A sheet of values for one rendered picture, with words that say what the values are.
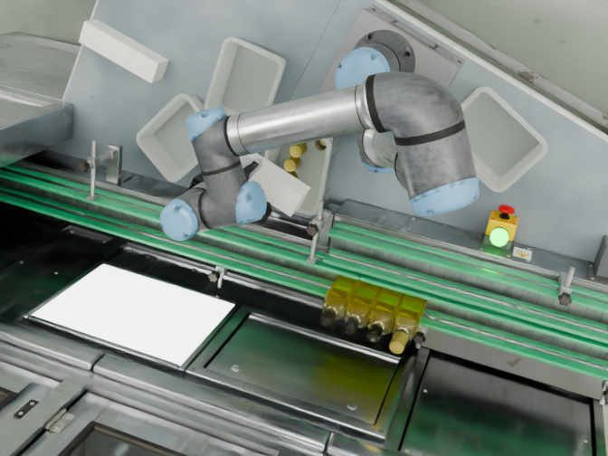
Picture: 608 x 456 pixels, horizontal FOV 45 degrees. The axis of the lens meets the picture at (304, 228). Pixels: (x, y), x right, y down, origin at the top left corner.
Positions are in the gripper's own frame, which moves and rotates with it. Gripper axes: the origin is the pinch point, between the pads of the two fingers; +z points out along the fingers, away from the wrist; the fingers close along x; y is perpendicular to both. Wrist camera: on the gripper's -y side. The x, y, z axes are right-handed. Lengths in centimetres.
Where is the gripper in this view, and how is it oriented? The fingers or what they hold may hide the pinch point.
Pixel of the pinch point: (255, 175)
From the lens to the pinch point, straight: 167.1
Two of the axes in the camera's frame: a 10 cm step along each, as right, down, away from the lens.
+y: -8.4, -5.4, 0.9
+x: -4.5, 7.6, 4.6
